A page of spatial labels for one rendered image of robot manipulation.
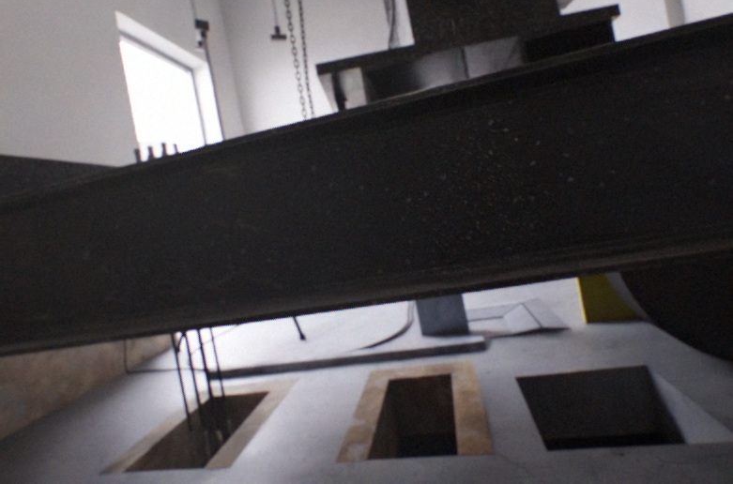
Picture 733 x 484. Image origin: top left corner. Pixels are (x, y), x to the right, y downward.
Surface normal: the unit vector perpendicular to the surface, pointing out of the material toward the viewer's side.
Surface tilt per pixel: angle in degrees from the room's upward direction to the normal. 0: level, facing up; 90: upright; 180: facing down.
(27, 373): 90
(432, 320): 90
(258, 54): 90
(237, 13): 90
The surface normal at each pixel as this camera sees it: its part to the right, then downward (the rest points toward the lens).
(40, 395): 0.96, -0.18
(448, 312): -0.30, 0.06
